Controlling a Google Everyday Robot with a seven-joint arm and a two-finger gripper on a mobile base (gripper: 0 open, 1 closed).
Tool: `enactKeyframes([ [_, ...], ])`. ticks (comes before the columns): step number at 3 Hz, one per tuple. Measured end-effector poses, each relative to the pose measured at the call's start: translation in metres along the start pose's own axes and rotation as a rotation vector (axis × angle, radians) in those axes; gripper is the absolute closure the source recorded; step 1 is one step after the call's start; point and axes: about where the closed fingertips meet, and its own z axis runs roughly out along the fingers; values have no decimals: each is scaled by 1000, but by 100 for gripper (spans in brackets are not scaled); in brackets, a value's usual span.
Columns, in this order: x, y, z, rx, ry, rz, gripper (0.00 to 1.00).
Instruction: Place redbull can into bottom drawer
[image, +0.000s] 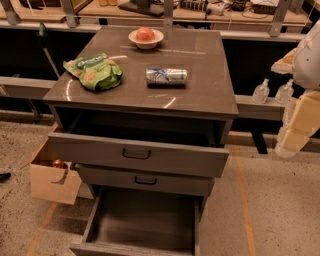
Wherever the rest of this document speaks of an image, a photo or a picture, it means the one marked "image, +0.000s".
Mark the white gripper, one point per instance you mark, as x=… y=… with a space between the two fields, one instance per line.
x=308 y=63

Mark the silver blue redbull can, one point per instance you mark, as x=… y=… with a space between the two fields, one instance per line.
x=166 y=76

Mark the grey top drawer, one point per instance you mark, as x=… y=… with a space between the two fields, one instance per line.
x=154 y=144

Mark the grey drawer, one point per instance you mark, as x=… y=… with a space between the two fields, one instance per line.
x=154 y=144
x=126 y=222
x=188 y=185

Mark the grey drawer cabinet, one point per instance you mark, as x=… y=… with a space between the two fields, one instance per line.
x=208 y=93

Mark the grey middle drawer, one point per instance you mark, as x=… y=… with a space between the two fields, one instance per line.
x=188 y=185

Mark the grey bottom drawer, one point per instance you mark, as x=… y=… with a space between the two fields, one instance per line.
x=126 y=222

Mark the right clear sanitizer bottle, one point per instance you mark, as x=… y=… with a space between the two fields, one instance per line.
x=285 y=92

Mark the clear sanitizer bottle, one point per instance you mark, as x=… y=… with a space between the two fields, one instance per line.
x=285 y=92
x=261 y=92

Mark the left clear sanitizer bottle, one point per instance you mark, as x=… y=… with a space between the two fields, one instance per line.
x=261 y=92

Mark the white power strip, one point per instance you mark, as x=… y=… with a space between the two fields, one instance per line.
x=215 y=9

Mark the white bowl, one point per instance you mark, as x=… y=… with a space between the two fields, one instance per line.
x=158 y=37

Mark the red apple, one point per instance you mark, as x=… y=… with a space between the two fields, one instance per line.
x=144 y=34

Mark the black monitor base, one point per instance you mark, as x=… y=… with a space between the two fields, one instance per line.
x=145 y=7

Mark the green snack bag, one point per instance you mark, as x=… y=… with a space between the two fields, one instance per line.
x=97 y=73

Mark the red ball in box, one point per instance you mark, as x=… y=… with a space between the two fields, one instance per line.
x=59 y=164

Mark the cardboard box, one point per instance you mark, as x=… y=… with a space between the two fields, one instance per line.
x=50 y=183

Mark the black shoe tip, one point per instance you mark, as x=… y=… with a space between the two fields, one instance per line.
x=4 y=177

